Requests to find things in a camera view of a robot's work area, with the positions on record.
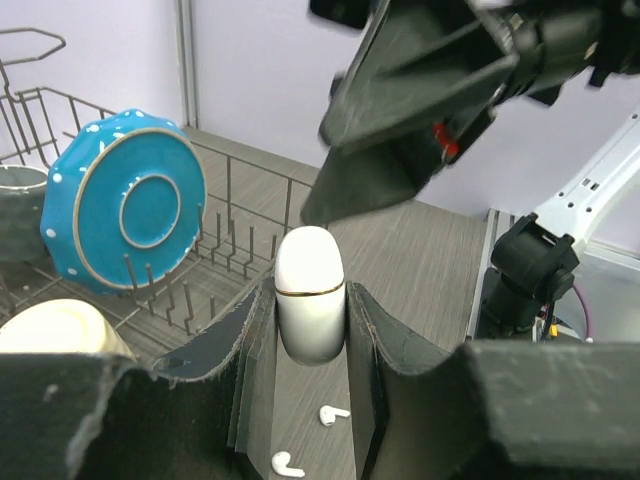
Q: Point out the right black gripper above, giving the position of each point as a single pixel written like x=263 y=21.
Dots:
x=450 y=63

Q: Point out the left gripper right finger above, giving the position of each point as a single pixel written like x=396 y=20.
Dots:
x=497 y=409

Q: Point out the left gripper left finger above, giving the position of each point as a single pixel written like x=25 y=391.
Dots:
x=204 y=411

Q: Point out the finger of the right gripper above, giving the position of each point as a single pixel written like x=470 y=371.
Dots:
x=375 y=178

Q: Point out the white earbud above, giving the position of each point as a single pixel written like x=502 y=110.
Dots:
x=280 y=464
x=328 y=415

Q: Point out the white charging case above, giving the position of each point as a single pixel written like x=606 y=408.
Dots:
x=311 y=295

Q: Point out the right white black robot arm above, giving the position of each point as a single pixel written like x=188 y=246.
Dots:
x=532 y=263

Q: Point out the cream white mug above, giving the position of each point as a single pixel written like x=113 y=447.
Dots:
x=62 y=326

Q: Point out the blue plate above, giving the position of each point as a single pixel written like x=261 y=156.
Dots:
x=123 y=203

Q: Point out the grey mug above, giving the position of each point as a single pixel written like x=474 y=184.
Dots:
x=23 y=191

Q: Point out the grey wire dish rack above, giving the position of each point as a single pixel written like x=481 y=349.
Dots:
x=250 y=207

